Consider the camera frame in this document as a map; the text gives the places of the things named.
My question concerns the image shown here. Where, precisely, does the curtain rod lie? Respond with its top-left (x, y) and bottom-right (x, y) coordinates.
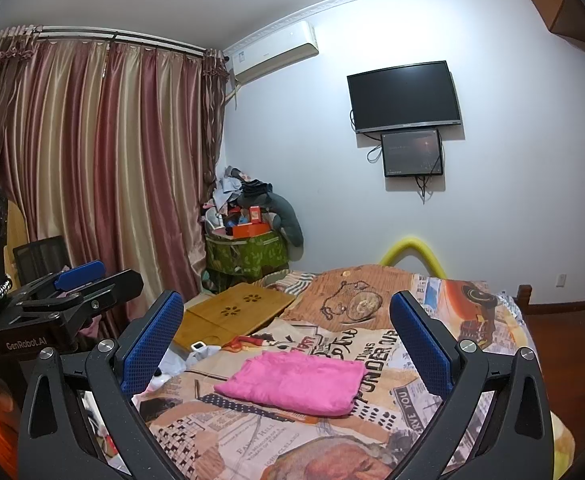
top-left (0, 27), bottom-right (229, 62)

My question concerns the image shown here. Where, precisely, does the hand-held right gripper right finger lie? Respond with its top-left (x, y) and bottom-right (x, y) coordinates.
top-left (390, 290), bottom-right (556, 480)

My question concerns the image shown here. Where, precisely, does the hanging black cable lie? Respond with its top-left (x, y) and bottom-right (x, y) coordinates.
top-left (415, 157), bottom-right (446, 204)

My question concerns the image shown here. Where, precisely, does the striped satin curtain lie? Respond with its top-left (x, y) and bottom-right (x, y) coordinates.
top-left (0, 25), bottom-right (231, 342)

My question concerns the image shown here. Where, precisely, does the green box with clutter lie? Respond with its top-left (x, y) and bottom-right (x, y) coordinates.
top-left (203, 165), bottom-right (274, 231)

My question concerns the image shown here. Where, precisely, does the black mesh chair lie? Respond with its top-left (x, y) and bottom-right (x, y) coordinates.
top-left (12, 236), bottom-right (71, 282)

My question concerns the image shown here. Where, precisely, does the white plastic bag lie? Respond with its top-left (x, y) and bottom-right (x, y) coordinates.
top-left (156, 345), bottom-right (221, 377)

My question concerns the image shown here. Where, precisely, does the white air conditioner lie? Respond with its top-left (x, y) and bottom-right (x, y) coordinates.
top-left (223, 21), bottom-right (320, 86)

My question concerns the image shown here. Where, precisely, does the printed bed blanket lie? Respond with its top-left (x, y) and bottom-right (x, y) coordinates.
top-left (132, 266), bottom-right (576, 480)

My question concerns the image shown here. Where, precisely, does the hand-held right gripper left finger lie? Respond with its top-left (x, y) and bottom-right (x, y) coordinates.
top-left (17, 289), bottom-right (188, 480)

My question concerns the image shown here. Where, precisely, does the black wall television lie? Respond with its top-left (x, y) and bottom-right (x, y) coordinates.
top-left (347, 60), bottom-right (464, 135)

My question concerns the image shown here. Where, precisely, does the pink button cardigan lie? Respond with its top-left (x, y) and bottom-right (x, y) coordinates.
top-left (214, 350), bottom-right (367, 417)

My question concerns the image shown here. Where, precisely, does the yellow foam tube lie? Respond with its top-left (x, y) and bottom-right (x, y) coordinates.
top-left (379, 234), bottom-right (446, 279)

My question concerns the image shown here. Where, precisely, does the flat orange box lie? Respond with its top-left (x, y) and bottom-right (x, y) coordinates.
top-left (231, 222), bottom-right (274, 240)

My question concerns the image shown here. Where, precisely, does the grey plush toy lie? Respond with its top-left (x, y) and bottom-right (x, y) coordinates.
top-left (267, 192), bottom-right (305, 249)

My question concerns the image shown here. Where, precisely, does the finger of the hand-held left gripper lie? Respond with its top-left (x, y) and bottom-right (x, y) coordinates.
top-left (22, 268), bottom-right (144, 332)
top-left (19, 260), bottom-right (107, 305)

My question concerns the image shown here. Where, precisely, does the wooden bedpost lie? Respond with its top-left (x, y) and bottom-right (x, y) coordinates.
top-left (515, 284), bottom-right (533, 317)

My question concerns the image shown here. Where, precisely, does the small black wall monitor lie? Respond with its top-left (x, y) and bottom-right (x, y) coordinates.
top-left (380, 129), bottom-right (445, 179)

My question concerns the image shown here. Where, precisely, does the bamboo folding lap table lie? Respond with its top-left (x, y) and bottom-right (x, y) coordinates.
top-left (172, 282), bottom-right (297, 351)

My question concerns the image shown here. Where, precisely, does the red cloth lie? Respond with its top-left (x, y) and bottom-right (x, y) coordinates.
top-left (222, 332), bottom-right (268, 352)

